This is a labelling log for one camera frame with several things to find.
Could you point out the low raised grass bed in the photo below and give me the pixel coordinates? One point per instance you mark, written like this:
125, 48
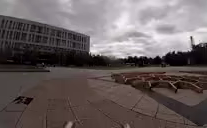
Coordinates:
17, 69

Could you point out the low red-brown wooden structure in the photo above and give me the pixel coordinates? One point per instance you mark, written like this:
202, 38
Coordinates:
157, 81

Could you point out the dark square ground cover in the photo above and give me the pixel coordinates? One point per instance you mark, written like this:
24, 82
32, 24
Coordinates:
23, 100

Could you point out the tall thin tower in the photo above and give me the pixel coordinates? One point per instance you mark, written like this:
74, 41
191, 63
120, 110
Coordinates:
192, 43

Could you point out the row of dark trees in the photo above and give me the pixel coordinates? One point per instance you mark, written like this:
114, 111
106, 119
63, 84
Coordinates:
91, 60

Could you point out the robot's own part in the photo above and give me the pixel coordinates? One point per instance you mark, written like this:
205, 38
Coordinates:
127, 126
68, 125

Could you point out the grey paved plaza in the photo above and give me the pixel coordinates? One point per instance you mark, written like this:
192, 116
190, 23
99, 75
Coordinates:
74, 100

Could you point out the long grey office building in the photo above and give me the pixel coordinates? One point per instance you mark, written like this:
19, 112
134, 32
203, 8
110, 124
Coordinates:
37, 35

